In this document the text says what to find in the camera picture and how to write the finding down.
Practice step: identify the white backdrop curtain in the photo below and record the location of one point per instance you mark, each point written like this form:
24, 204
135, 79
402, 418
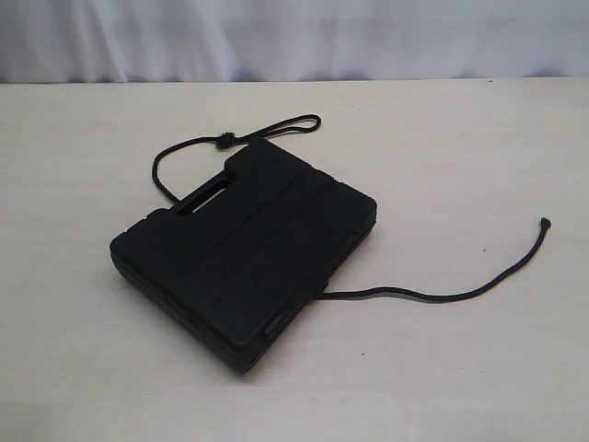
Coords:
226, 41

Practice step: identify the black plastic carrying case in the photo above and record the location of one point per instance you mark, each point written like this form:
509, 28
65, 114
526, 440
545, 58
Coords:
236, 260

